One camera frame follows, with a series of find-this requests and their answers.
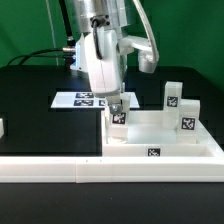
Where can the white L-shaped obstacle fence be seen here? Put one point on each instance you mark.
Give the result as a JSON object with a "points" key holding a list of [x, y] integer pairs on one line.
{"points": [[111, 169]]}

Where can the white base marker plate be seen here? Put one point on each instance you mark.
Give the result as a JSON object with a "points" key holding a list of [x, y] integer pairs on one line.
{"points": [[77, 100]]}

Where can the white block left edge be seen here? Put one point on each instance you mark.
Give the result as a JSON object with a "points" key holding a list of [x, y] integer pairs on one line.
{"points": [[1, 128]]}

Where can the white square table top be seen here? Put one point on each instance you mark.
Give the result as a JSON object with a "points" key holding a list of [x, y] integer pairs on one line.
{"points": [[146, 137]]}

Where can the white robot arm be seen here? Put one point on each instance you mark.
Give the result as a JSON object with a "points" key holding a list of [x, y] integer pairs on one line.
{"points": [[99, 52]]}

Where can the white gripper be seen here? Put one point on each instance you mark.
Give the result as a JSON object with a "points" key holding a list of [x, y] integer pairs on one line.
{"points": [[105, 75]]}

